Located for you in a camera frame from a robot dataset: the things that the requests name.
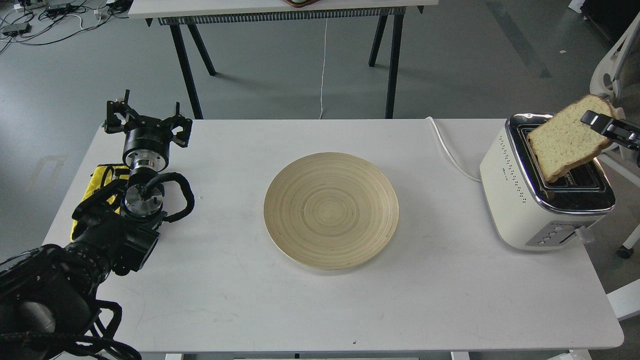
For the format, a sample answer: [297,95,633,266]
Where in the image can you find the slice of bread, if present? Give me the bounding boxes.
[527,95,618,183]

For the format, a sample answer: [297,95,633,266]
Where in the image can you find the white toaster power cable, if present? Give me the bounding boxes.
[425,116,482,183]

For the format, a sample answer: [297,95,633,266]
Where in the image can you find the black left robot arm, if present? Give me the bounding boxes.
[1,91,195,360]

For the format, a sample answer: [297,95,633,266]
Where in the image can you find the floor cables and power strips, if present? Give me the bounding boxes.
[0,0,134,54]

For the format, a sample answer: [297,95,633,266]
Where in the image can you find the white chrome toaster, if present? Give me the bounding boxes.
[479,113,616,252]

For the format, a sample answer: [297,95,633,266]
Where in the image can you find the white background table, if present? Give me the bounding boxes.
[127,0,438,120]

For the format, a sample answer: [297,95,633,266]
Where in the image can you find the thin white hanging cable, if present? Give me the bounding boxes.
[319,18,329,120]

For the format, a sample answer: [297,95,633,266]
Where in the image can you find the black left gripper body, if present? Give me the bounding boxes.
[122,117,174,169]

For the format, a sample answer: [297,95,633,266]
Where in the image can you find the round wooden plate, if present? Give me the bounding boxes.
[263,152,400,271]

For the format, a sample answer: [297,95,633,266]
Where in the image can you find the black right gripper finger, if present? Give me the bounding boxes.
[580,111,640,167]

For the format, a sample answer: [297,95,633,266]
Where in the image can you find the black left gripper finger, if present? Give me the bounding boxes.
[103,89,142,134]
[158,102,194,148]

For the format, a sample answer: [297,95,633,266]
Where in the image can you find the yellow cloth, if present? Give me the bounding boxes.
[70,163,130,242]

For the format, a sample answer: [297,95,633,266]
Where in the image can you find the white office chair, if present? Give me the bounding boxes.
[588,13,640,260]

